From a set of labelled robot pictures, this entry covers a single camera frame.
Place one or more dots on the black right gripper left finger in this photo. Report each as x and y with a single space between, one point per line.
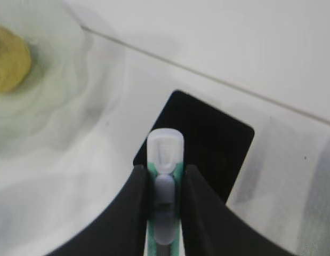
121 228

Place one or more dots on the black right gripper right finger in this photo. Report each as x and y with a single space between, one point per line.
209 227

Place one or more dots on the green utility knife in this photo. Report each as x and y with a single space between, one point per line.
165 152

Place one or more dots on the black square pen holder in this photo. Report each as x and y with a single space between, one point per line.
214 141

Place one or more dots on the pale green wavy glass plate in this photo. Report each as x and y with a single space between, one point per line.
75 77

